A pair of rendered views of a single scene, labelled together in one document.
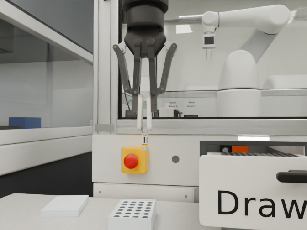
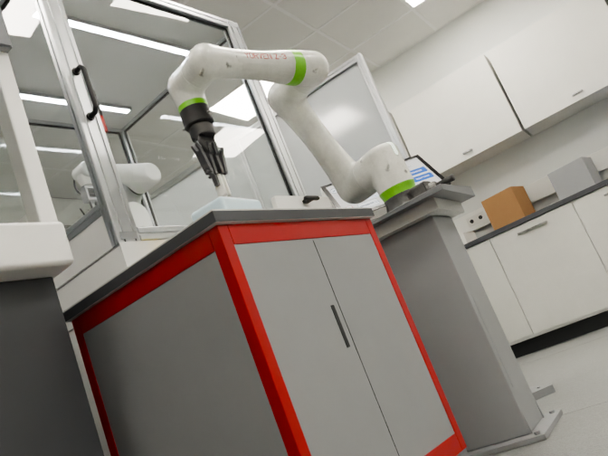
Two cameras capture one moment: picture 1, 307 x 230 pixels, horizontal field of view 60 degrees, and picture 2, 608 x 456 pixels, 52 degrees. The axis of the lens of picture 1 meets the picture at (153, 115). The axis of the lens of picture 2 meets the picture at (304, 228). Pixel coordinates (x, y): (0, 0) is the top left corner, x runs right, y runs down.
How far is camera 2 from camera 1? 1.70 m
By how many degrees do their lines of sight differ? 66
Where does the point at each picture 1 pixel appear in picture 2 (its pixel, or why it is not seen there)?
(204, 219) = not seen: hidden behind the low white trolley
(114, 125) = (136, 232)
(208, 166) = (278, 200)
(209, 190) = not seen: hidden behind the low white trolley
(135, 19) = (207, 128)
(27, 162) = not seen: outside the picture
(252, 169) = (291, 201)
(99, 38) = (95, 153)
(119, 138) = (145, 244)
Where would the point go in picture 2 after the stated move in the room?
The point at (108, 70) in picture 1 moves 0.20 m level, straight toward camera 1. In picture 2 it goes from (114, 183) to (168, 153)
